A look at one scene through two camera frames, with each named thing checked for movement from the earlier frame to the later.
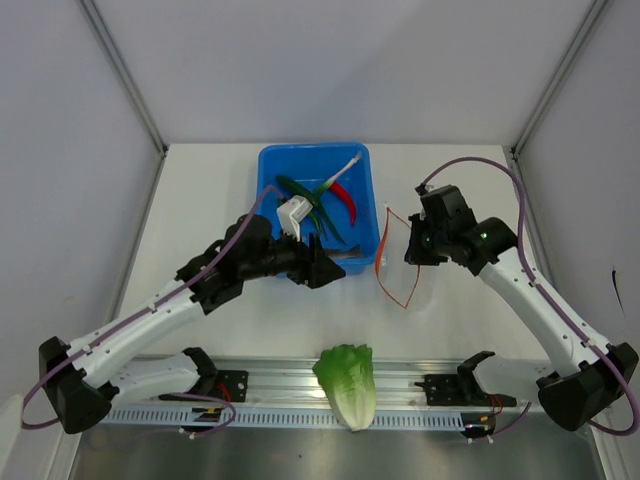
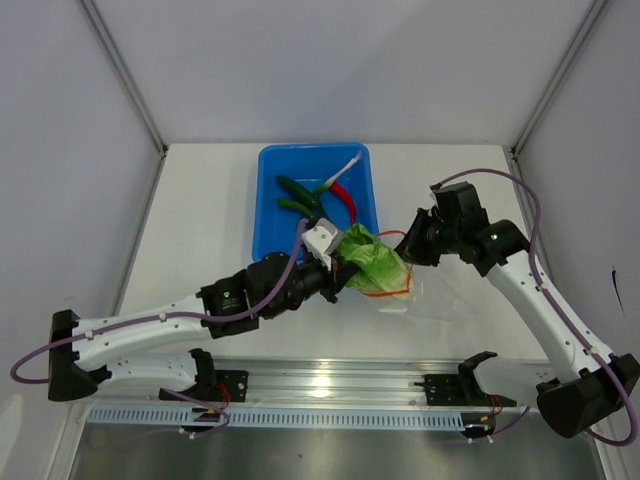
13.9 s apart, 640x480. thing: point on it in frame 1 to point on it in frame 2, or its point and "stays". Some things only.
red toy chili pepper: x=340 y=190 stays
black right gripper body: x=426 y=246 stays
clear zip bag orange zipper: x=397 y=276 to x=394 y=302
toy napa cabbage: x=346 y=373 to x=380 y=267
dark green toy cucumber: x=289 y=188 stays
